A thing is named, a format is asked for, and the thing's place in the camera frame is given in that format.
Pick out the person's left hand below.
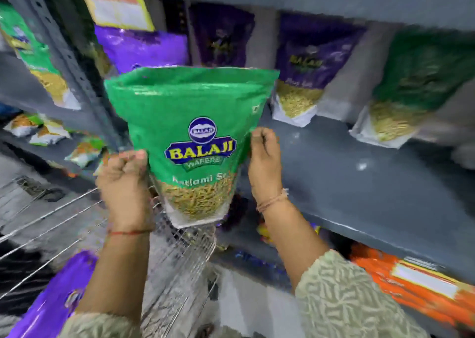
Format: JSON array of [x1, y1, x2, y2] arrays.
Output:
[[96, 149, 157, 234]]

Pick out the person's right hand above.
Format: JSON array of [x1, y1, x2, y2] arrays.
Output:
[[247, 127, 289, 209]]

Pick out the person's left forearm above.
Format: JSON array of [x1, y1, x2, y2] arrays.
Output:
[[57, 230, 156, 338]]

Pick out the person's right forearm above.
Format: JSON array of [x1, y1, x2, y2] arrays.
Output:
[[259, 200, 431, 338]]

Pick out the small green orange packet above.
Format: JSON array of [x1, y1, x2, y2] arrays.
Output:
[[3, 113, 44, 138], [65, 137, 107, 169], [29, 120, 71, 146]]

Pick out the yellow snack packet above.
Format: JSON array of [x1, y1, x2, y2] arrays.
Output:
[[256, 221, 322, 246]]

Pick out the purple snack packet clear bottom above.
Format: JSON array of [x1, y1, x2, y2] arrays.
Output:
[[271, 13, 367, 128]]

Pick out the grey metal shelf rack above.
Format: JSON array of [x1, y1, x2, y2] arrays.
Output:
[[0, 0, 475, 338]]

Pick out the bright purple snack packet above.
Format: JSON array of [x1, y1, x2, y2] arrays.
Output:
[[94, 25, 190, 74]]

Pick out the dark purple snack packet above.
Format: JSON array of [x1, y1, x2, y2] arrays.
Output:
[[189, 2, 256, 68]]

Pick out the blue snack packet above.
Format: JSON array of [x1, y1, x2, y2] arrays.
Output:
[[233, 250, 291, 276]]

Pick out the light green snack packet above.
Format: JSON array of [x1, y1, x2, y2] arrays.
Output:
[[0, 3, 82, 111]]

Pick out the yellow white label packet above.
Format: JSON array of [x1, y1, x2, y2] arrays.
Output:
[[79, 0, 155, 33]]

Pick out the shiny purple snack packet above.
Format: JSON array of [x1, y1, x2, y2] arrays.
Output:
[[7, 250, 98, 338]]

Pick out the dark green snack packet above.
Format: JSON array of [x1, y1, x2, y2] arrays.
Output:
[[348, 27, 475, 149]]

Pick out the orange snack packet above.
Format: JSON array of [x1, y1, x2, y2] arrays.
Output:
[[350, 243, 475, 329]]

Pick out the beige thread bracelet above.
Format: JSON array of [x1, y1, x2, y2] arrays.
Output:
[[256, 188, 289, 213]]

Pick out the metal wire shopping cart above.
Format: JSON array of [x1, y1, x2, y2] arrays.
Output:
[[0, 176, 218, 338]]

